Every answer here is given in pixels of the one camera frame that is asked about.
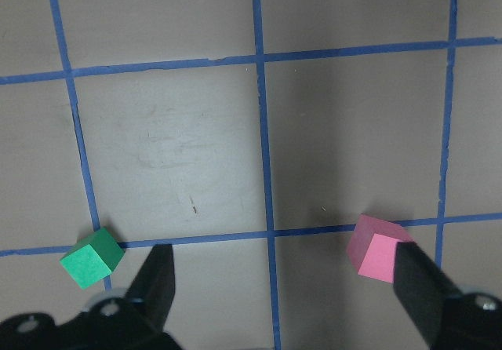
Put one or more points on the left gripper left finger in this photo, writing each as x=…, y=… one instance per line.
x=153, y=289

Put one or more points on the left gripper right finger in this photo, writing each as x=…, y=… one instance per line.
x=423, y=289

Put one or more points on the pink cube mid table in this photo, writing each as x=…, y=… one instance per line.
x=372, y=247

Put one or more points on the green cube on grid line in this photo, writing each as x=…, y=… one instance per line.
x=92, y=259

